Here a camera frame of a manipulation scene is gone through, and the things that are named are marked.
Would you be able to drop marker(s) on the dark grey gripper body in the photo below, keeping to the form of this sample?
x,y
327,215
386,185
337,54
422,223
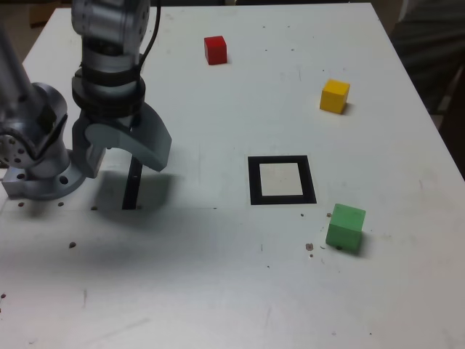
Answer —
x,y
109,121

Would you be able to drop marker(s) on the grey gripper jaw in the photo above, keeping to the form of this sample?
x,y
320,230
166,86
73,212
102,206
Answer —
x,y
116,136
156,127

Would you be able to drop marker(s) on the red cube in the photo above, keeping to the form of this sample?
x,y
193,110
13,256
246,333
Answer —
x,y
216,51

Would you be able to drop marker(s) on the yellow cube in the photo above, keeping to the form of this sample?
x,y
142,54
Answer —
x,y
334,96

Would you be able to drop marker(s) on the green cube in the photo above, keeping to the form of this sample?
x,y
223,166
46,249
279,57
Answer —
x,y
345,229

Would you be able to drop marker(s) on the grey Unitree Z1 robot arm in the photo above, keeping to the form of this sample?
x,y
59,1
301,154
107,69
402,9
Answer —
x,y
105,22

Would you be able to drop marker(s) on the black tape square outline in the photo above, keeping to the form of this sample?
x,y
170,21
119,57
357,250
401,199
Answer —
x,y
254,181

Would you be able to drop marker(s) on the black tape strip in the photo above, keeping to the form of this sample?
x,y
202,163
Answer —
x,y
130,189

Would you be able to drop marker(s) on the brown cardboard box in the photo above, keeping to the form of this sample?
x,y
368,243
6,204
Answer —
x,y
36,14

